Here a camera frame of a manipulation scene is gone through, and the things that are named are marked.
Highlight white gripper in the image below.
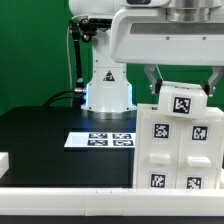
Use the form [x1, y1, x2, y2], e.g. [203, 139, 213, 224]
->
[110, 7, 224, 97]

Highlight small white box with marker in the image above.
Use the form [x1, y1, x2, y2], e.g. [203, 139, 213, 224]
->
[158, 81, 208, 119]

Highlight white cabinet door panel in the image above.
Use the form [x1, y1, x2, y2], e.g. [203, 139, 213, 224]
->
[139, 115, 180, 189]
[176, 116, 223, 189]

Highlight white cabinet body box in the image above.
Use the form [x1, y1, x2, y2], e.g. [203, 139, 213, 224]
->
[133, 104, 224, 189]

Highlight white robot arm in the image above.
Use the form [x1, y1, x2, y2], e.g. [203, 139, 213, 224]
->
[68, 0, 224, 119]

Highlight white block at left edge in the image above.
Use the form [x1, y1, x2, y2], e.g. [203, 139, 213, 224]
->
[0, 152, 9, 179]

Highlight black camera on stand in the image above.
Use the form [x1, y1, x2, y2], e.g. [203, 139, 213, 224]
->
[89, 18, 112, 29]

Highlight black cables at robot base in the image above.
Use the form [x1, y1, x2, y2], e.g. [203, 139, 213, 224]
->
[42, 87, 88, 108]

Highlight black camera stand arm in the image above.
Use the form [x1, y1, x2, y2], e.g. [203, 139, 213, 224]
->
[69, 18, 96, 88]

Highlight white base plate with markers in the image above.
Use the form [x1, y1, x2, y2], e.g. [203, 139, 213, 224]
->
[64, 132, 136, 148]

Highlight white front rail fence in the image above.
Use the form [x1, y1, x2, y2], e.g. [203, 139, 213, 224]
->
[0, 188, 224, 216]

